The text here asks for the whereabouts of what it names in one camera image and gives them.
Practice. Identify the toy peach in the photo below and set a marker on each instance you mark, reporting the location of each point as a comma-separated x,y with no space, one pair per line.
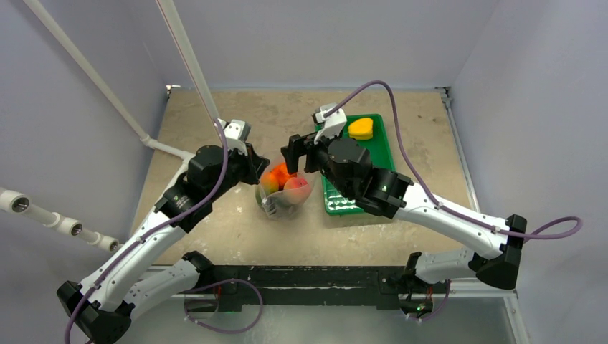
297,190

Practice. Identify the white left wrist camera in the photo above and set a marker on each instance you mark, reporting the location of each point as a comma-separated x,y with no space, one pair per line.
236,133

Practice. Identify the orange toy pumpkin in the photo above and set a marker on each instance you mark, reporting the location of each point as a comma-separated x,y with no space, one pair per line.
282,175

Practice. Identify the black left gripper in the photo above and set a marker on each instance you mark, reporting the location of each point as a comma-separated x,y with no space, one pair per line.
253,163

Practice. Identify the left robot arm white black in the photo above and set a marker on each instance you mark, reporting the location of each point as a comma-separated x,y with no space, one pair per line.
104,304

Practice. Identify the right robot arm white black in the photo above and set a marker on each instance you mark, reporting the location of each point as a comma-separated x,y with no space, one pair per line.
491,246

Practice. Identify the green plastic tray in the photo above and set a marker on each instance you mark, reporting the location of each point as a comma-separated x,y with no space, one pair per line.
381,155

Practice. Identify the orange green toy mango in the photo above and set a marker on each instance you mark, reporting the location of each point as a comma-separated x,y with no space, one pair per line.
267,186

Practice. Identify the yellow toy bell pepper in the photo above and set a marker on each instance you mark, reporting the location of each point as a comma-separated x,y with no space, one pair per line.
361,129

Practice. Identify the clear pink zip top bag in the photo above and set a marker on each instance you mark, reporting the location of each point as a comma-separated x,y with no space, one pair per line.
281,194

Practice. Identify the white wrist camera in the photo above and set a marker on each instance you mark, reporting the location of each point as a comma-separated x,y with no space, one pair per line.
236,133
331,118

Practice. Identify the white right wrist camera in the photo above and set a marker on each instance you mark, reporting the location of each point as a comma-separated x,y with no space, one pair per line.
331,118

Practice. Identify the white pvc pipe frame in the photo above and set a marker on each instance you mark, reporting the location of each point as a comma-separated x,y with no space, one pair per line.
64,143

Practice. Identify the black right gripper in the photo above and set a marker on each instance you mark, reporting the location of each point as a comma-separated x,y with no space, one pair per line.
300,149

